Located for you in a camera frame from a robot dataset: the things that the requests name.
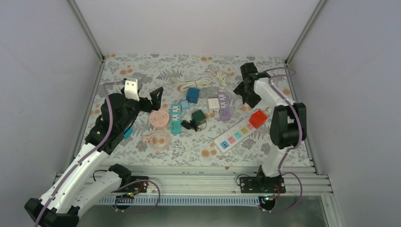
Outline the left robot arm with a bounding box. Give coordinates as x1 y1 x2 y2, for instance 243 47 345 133
24 83 164 227

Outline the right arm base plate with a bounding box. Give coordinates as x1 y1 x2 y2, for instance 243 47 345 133
239 175 286 194

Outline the dark green cube socket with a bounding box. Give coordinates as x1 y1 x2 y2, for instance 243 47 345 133
191 110 207 126

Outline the blue flat square plug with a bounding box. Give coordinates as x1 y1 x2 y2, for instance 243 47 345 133
124 127 133 139

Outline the white multicolour power strip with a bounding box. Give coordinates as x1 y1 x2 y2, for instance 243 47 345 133
213 109 271 153

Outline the blue slotted cable duct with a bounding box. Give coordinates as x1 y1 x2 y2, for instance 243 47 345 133
117 195 260 207

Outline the red cube socket adapter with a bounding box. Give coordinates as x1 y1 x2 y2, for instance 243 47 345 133
249 110 268 129

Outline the teal power strip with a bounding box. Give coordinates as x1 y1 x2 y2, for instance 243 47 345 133
170 104 182 135

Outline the white coiled cable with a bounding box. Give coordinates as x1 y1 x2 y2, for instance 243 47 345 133
173 77 213 104
210 69 234 95

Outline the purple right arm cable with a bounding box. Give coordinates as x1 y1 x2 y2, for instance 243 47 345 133
258 66 304 214

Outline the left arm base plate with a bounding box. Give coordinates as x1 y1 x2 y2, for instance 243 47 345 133
113 175 149 193

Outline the white cube socket adapter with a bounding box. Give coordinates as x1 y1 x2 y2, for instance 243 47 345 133
208 98 220 113

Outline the pink round power socket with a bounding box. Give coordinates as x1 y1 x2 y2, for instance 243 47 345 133
149 109 170 129

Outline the light blue small plug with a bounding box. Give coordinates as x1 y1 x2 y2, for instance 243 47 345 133
180 100 190 111

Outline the dark blue cube socket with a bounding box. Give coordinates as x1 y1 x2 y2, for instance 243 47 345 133
186 87 200 104

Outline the white coiled cable left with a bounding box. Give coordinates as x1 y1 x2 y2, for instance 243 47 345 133
173 77 213 104

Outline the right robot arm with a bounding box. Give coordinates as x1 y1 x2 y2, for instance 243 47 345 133
234 62 307 193

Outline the purple power strip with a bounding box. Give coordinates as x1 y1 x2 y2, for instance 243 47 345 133
218 92 231 122

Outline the black plug adapter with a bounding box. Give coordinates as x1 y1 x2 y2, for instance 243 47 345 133
181 120 201 132

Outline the white coiled cable right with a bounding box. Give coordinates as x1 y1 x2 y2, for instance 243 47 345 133
210 69 234 95

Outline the aluminium rail base frame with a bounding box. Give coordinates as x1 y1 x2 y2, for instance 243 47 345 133
127 166 333 196

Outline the floral patterned table mat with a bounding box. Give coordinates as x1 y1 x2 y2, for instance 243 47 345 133
100 54 285 166

